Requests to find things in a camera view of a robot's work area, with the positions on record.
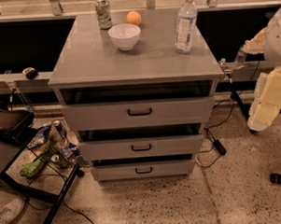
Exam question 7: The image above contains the black side table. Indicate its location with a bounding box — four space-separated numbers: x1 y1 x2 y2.
0 127 83 224

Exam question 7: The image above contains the pile of snack packages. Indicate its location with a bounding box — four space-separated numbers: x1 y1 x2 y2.
28 119 89 169

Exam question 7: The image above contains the grey top drawer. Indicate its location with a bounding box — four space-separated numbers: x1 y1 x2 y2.
61 97 214 131

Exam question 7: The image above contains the white shoe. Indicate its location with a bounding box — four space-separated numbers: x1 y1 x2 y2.
0 199 25 224

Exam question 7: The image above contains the small clear water bottle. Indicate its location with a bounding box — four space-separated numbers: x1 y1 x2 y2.
233 45 247 70

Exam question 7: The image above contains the grey bottom drawer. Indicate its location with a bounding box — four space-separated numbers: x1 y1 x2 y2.
91 161 194 182

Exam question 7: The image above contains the small black yellow device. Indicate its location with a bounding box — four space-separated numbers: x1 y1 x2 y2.
22 67 38 79

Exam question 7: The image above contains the orange fruit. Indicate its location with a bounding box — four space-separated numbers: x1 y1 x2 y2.
126 10 142 25

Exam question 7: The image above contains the dark brown bag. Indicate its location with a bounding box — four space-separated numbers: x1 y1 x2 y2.
0 101 35 145

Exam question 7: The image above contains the green soda can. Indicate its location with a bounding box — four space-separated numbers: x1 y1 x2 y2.
95 0 112 30

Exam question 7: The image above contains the white bowl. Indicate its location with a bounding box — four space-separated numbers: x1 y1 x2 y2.
108 23 141 50

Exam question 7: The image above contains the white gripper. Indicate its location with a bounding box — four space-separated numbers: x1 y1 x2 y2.
243 28 281 132

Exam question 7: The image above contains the grey drawer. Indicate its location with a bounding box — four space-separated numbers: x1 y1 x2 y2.
79 134 204 161
91 161 194 182
61 97 214 131

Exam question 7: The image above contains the large clear water bottle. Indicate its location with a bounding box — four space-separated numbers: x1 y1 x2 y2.
175 0 198 54

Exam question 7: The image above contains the black power adapter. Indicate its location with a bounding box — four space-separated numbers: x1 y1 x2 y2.
213 139 227 155

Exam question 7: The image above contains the green snack bag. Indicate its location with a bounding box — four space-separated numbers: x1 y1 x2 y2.
20 158 49 178

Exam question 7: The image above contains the grey middle drawer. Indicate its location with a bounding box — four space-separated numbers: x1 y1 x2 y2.
79 134 204 161

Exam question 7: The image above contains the black chair caster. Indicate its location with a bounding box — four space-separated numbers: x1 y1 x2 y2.
270 174 281 185

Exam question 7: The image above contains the grey drawer cabinet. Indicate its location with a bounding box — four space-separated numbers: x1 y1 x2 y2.
49 8 223 168

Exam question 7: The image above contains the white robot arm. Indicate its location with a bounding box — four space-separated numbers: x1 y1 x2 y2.
243 8 281 132

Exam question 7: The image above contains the black stand leg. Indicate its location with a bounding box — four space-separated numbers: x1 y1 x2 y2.
228 77 258 136

